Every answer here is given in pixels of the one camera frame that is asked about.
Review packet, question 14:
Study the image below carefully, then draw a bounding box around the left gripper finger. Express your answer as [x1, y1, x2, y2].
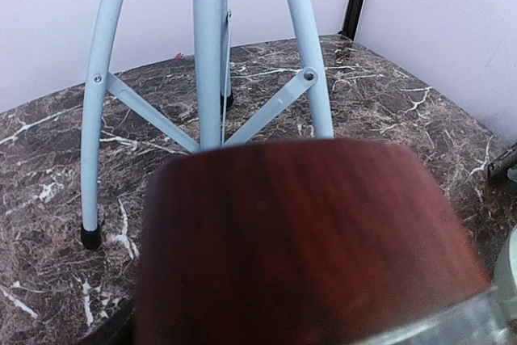
[78, 302, 134, 345]

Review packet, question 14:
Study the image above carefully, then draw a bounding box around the dark red wooden metronome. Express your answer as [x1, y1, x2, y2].
[135, 139, 491, 344]

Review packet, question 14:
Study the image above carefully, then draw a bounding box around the light blue music stand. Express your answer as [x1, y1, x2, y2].
[80, 0, 334, 250]

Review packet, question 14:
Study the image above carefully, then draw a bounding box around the clear plastic metronome cover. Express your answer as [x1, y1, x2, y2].
[360, 287, 516, 344]

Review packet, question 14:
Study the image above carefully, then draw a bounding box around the pale green ceramic bowl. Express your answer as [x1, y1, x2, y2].
[494, 227, 516, 320]

